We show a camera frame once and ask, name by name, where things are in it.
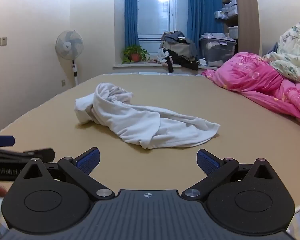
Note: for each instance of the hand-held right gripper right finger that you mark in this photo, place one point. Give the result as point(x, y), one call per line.
point(209, 162)

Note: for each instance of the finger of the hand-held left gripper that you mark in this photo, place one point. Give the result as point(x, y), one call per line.
point(2, 140)
point(27, 153)

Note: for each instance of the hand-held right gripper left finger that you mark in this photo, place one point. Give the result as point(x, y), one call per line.
point(88, 162)

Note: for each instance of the white t-shirt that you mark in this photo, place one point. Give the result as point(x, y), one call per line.
point(140, 120)

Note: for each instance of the pile of dark clothes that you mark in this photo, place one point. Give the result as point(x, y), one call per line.
point(177, 48)

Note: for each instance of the pink quilt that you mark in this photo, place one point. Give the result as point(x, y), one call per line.
point(260, 82)

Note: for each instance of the clear storage bin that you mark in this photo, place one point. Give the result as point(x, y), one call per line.
point(216, 50)

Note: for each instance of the white standing fan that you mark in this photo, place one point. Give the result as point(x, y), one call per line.
point(69, 45)

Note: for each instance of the potted green plant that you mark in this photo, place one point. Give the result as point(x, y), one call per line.
point(134, 53)

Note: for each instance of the white storage box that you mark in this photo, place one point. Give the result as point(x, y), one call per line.
point(233, 32)

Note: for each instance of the white floral quilt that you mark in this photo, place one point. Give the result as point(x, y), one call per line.
point(293, 52)

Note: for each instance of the blue curtain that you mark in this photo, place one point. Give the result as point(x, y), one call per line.
point(205, 12)
point(131, 15)

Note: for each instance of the wooden shelf unit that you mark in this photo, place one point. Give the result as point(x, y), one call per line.
point(240, 10)

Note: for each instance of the window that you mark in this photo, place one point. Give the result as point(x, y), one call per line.
point(156, 8)

